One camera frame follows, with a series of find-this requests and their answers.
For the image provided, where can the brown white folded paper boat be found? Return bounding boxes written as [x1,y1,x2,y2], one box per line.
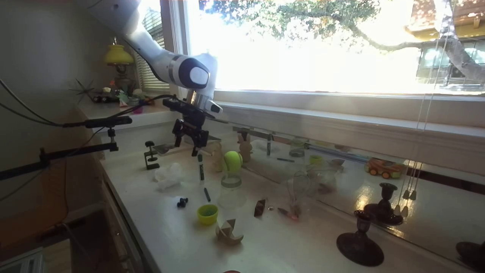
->
[215,218,245,248]

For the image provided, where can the clear drinking glass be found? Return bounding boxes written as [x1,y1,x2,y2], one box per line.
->
[286,172,310,221]

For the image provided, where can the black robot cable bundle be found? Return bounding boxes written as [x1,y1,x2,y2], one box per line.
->
[0,78,175,128]

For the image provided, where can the dark low dish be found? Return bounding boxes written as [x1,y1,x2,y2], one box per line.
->
[89,89,119,105]

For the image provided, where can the clear glass jar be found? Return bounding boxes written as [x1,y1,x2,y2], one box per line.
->
[219,169,243,190]

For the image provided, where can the small brown block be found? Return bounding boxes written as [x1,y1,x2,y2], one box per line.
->
[252,198,266,221]

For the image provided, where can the yellow neighbouring building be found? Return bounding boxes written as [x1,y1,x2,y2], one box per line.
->
[406,0,485,86]

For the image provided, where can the small black clamp stand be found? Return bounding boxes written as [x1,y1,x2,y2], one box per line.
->
[142,140,160,172]

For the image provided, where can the leafy outdoor tree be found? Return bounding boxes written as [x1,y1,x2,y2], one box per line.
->
[198,0,485,86]

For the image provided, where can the yellow shade lamp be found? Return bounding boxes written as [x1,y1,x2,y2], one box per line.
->
[102,37,136,90]

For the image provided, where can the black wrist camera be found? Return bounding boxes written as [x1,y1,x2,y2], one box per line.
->
[161,98,205,117]

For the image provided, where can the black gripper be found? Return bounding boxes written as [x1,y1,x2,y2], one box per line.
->
[172,114,208,158]

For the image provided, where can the white blind pull cord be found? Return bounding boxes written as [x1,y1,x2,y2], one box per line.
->
[399,0,456,202]

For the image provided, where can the black candlestick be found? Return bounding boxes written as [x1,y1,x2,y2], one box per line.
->
[334,210,384,269]

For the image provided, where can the green capped whiteboard marker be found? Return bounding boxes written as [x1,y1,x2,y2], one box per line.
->
[195,154,205,183]

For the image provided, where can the yellow-green tennis ball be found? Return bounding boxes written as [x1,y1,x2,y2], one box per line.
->
[222,149,243,175]

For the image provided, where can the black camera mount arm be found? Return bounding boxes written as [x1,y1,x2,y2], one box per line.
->
[0,128,119,183]

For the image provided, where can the white window blinds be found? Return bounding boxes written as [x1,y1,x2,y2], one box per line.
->
[131,5,171,93]

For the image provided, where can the large white framed window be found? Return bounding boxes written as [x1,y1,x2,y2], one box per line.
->
[160,0,485,98]

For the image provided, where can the small yellow-green cup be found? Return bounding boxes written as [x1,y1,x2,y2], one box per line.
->
[195,202,219,228]

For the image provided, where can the black stereo camera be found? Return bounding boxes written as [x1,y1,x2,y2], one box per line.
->
[83,116,133,131]

